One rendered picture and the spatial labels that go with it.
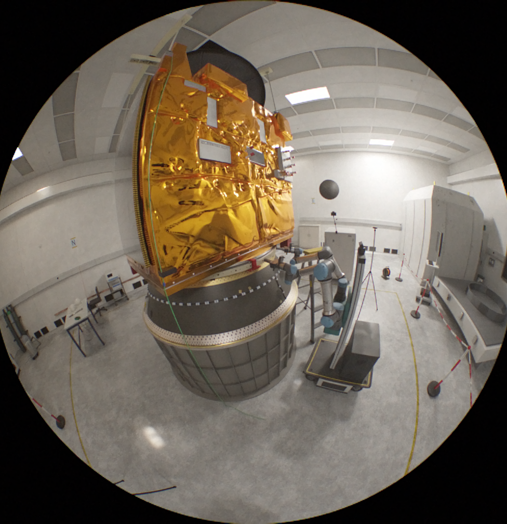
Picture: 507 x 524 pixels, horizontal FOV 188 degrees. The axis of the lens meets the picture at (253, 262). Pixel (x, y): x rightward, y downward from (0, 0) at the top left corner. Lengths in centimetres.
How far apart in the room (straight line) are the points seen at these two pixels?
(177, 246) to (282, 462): 228
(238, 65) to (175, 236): 235
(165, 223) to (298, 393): 233
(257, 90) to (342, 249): 416
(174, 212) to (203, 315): 84
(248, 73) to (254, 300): 284
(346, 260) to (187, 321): 424
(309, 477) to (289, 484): 21
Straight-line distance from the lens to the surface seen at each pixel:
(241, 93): 187
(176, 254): 93
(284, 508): 229
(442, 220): 617
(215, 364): 164
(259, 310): 142
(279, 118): 252
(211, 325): 135
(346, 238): 455
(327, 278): 114
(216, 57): 261
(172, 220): 91
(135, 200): 100
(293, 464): 217
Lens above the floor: 215
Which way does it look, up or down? 18 degrees down
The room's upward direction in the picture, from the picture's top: 6 degrees counter-clockwise
